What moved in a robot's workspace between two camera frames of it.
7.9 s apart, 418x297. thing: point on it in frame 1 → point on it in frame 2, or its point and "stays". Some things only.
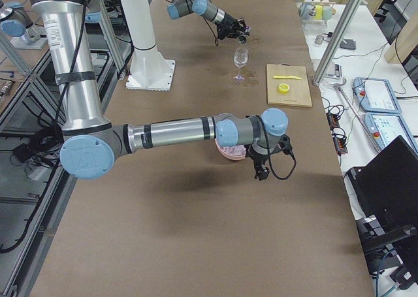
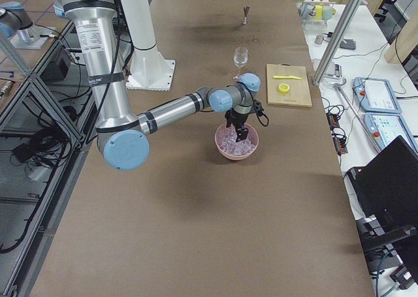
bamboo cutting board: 299,94 stays
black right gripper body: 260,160 → 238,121
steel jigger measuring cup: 242,39 → 246,10
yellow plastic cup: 319,10 stays
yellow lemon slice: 283,88 stays
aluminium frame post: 340,33 stays
